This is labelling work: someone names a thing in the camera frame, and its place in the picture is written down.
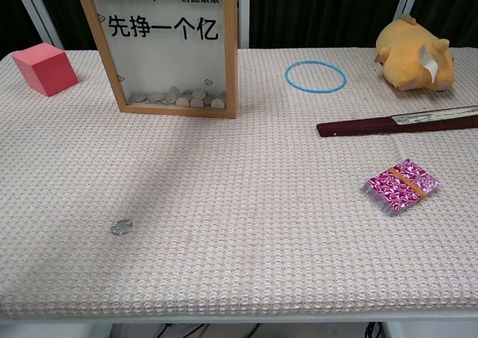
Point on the wooden frame coin box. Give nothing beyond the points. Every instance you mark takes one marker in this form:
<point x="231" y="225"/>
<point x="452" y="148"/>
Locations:
<point x="164" y="62"/>

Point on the dark red folded fan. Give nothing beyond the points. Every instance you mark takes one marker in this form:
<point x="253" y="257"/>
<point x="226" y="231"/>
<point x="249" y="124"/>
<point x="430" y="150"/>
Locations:
<point x="354" y="127"/>

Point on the orange rubber band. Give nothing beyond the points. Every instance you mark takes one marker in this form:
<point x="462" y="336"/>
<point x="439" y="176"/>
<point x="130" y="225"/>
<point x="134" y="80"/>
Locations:
<point x="407" y="183"/>

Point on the red cube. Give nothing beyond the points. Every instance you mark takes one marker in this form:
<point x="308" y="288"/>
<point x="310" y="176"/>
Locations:
<point x="45" y="69"/>

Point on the pink sparkly wrapper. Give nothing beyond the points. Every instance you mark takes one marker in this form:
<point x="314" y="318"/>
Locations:
<point x="388" y="192"/>

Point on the black curtain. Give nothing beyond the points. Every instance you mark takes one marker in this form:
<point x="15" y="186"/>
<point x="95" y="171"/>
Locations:
<point x="11" y="17"/>
<point x="71" y="24"/>
<point x="463" y="6"/>
<point x="317" y="13"/>

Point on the beige woven tablecloth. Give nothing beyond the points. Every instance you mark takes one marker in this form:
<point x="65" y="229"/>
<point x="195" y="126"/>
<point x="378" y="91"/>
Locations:
<point x="239" y="241"/>

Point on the yellow plush toy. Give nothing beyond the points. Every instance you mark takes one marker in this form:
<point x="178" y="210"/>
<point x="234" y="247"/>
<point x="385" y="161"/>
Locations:
<point x="407" y="54"/>

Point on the white table leg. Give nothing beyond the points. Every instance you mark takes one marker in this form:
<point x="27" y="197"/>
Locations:
<point x="394" y="331"/>
<point x="101" y="331"/>

